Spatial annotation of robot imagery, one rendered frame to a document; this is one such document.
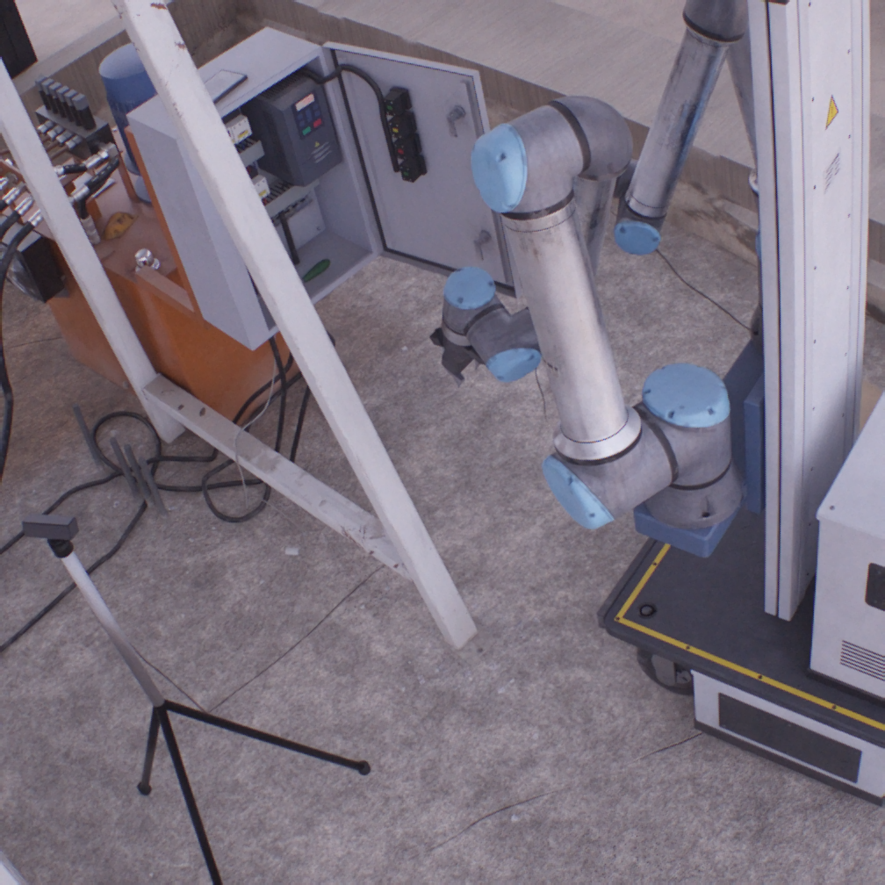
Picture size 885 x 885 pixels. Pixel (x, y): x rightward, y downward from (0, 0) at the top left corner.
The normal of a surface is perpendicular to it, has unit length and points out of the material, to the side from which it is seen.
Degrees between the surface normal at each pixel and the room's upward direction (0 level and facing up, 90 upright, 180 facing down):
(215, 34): 90
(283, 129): 90
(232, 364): 90
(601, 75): 0
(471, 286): 20
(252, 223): 81
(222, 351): 90
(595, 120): 50
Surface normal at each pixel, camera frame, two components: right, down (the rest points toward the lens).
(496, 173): -0.88, 0.36
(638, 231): -0.19, 0.78
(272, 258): 0.66, 0.31
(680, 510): -0.34, 0.44
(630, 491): 0.48, 0.43
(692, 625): -0.17, -0.69
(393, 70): -0.56, 0.66
